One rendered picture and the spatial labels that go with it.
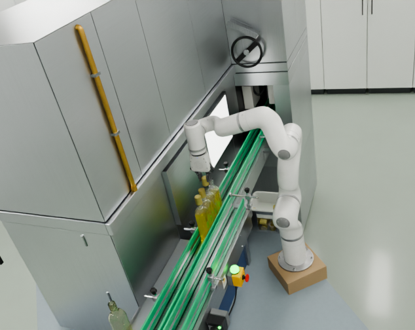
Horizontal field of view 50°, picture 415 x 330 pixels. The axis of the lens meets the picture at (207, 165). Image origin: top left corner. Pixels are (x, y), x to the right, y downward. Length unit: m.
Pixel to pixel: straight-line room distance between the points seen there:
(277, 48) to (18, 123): 1.74
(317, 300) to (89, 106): 1.48
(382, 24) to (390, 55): 0.38
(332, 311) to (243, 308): 0.44
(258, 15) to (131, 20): 1.12
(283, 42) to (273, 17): 0.16
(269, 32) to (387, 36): 2.99
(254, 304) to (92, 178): 1.15
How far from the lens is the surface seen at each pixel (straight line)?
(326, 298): 2.43
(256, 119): 1.95
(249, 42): 2.96
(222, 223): 2.39
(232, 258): 2.30
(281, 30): 2.89
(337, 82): 5.99
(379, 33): 5.73
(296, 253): 2.39
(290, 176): 2.08
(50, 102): 1.60
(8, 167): 1.95
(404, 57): 5.83
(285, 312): 2.38
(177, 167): 2.25
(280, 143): 1.92
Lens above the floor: 2.62
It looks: 32 degrees down
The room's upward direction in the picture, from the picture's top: 12 degrees counter-clockwise
